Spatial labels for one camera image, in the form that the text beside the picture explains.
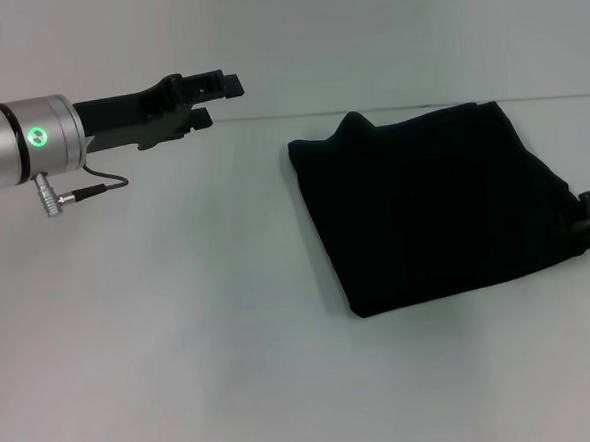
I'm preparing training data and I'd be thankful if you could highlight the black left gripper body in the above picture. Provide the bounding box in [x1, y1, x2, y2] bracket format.
[69, 72, 199, 156]

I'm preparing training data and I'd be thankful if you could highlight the black shirt with white print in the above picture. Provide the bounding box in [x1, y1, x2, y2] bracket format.
[284, 95, 590, 324]

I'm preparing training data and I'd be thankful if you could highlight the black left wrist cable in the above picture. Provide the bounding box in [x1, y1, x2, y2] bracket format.
[56, 162, 131, 204]

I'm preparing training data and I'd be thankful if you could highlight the silver left cable connector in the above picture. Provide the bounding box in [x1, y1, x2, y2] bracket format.
[33, 170, 68, 220]

